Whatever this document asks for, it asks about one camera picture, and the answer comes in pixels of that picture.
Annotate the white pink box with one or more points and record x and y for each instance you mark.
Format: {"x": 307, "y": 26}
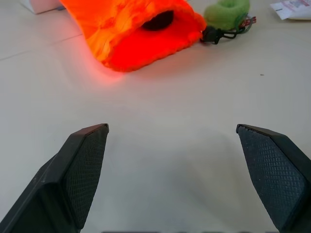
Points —
{"x": 41, "y": 6}

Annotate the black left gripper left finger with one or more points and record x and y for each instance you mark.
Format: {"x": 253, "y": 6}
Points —
{"x": 60, "y": 179}

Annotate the white printed packet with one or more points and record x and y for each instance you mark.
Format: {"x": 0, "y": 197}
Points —
{"x": 292, "y": 8}

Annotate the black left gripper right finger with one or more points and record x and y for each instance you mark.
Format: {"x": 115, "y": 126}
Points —
{"x": 277, "y": 174}

